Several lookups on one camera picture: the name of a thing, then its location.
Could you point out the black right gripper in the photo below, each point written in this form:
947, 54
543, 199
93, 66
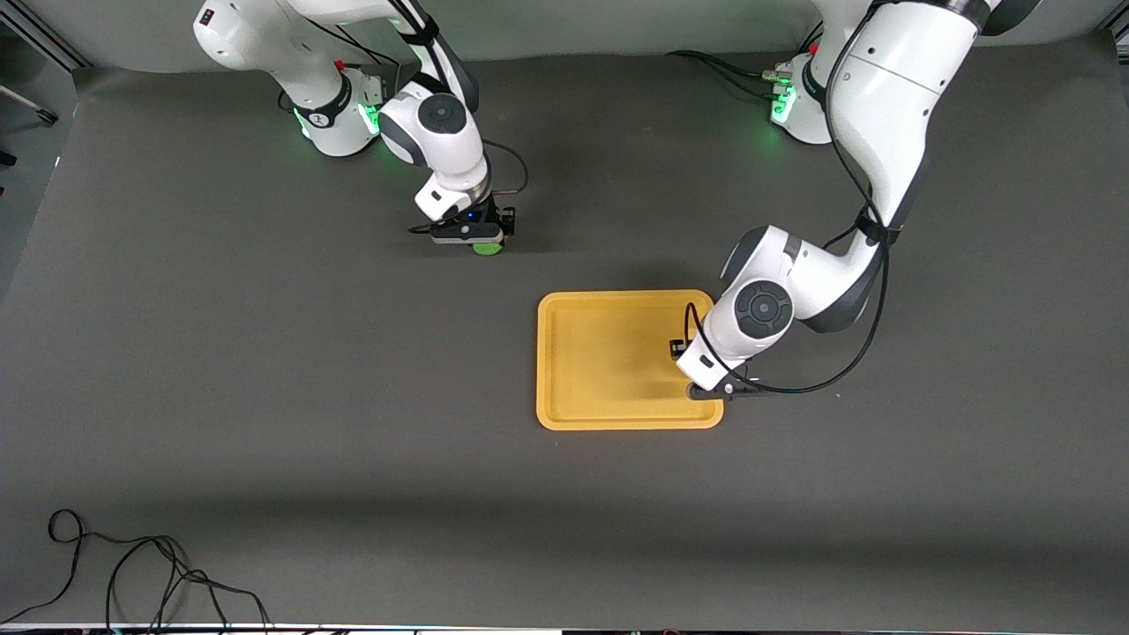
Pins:
506, 220

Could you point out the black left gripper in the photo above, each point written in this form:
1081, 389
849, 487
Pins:
677, 348

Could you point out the green apple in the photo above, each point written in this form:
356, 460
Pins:
487, 249

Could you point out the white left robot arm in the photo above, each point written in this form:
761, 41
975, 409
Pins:
891, 88

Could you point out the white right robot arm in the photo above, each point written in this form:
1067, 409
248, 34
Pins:
441, 132

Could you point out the orange plastic tray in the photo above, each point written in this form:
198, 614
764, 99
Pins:
609, 370

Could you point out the dark grey table mat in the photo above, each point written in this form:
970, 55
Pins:
353, 397

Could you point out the metal rod with black tip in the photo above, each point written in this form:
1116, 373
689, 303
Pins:
40, 112

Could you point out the aluminium frame rail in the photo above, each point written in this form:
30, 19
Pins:
53, 44
1118, 35

